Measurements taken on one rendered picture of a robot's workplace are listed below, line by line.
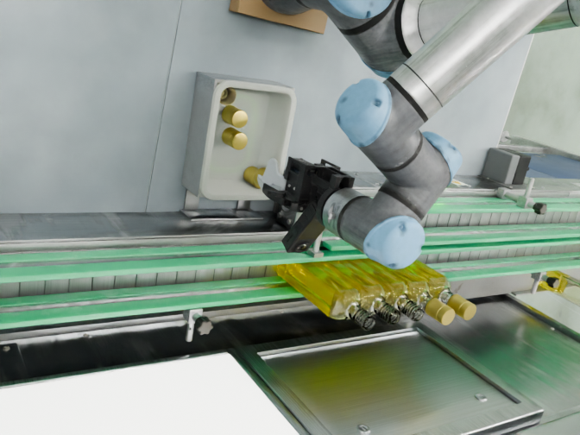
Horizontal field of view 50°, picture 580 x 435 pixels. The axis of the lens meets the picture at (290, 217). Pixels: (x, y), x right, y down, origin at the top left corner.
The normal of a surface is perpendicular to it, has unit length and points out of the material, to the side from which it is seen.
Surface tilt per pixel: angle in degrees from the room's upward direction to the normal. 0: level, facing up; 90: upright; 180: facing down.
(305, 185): 0
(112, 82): 0
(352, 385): 90
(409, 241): 0
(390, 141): 22
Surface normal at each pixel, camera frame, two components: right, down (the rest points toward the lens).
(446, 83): 0.18, 0.46
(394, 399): 0.18, -0.94
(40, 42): 0.53, 0.36
